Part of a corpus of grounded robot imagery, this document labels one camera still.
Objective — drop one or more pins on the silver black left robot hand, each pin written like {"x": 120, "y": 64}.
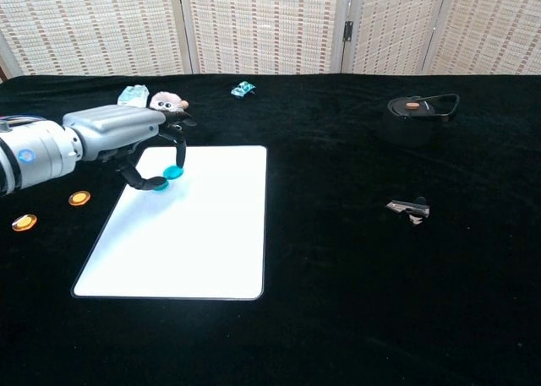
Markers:
{"x": 114, "y": 126}

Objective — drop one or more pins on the orange button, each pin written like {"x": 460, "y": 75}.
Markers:
{"x": 24, "y": 222}
{"x": 79, "y": 198}

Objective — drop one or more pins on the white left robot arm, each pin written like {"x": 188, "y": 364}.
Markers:
{"x": 38, "y": 153}

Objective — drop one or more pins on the white rectangular board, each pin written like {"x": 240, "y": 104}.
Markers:
{"x": 190, "y": 242}

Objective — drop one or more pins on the crumpled white blue packet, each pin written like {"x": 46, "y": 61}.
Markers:
{"x": 133, "y": 94}

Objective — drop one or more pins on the woven bamboo screen panel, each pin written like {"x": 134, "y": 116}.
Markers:
{"x": 262, "y": 23}
{"x": 93, "y": 23}
{"x": 494, "y": 23}
{"x": 393, "y": 23}

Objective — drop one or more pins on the black screen hinge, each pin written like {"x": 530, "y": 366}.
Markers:
{"x": 348, "y": 30}

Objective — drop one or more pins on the black velvet tablecloth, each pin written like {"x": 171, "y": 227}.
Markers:
{"x": 338, "y": 276}

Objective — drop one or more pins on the silver black staple remover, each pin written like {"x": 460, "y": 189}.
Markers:
{"x": 412, "y": 208}

